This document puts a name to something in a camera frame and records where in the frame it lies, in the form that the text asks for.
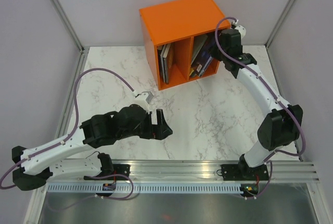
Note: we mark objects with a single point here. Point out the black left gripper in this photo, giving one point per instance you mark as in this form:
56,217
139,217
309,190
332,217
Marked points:
159,131

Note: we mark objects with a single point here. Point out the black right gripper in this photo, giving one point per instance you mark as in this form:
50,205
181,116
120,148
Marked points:
215,53

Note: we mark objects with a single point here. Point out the pale green plastic file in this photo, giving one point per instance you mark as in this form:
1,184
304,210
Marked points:
198,44

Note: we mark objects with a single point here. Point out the purple galaxy cover book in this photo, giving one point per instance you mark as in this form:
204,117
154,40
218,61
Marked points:
203,59

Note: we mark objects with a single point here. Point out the black paperback book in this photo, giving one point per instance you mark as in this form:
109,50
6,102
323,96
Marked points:
169,63

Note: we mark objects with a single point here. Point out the bright blue paperback book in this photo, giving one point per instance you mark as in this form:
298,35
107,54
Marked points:
164,60

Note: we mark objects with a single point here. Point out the dark green hardcover book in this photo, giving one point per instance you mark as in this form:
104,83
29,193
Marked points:
161,63

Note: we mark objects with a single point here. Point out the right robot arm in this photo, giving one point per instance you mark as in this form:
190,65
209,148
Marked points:
282,121

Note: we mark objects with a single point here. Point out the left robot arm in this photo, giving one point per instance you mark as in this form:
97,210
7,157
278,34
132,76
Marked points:
53,160

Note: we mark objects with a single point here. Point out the orange two-compartment shelf box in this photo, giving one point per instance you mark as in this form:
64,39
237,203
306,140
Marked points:
177,22

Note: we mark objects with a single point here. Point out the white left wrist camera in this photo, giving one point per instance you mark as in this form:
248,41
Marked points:
143,99

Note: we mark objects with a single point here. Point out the aluminium frame rail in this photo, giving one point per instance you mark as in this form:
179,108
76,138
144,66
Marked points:
176,170

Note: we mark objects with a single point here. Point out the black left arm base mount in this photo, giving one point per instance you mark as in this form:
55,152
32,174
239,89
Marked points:
121,172

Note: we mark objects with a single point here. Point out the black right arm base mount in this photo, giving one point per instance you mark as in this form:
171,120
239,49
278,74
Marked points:
232,172

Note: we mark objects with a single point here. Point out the right corner frame post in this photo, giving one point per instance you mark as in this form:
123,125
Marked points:
279,23

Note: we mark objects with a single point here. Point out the corner frame post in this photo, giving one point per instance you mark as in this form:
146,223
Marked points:
67,24
279,23

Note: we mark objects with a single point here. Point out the slotted white cable duct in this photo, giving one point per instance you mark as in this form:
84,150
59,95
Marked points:
126,187

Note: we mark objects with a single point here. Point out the left corner frame post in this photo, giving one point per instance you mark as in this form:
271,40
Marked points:
67,24

